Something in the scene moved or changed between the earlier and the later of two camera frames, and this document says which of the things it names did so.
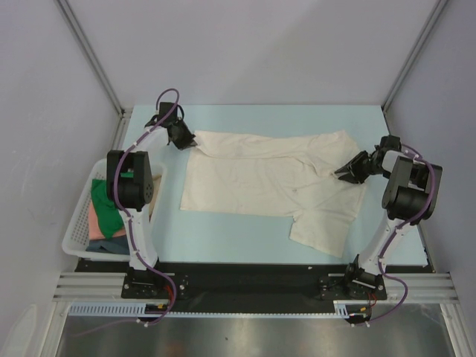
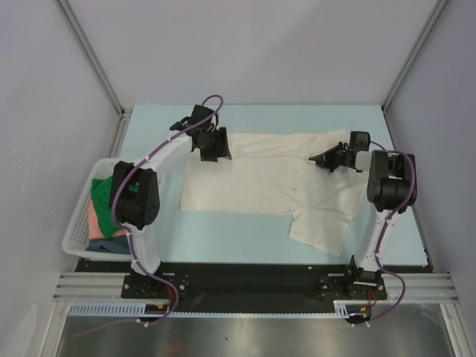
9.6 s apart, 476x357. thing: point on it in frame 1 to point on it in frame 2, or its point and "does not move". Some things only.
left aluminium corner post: x=94 y=59 does not move
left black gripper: x=188 y=141 to x=221 y=149
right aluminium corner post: x=413 y=53 does not move
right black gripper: x=358 y=166 to x=335 y=157
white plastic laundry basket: x=75 y=237 does not move
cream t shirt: x=284 y=175 does not move
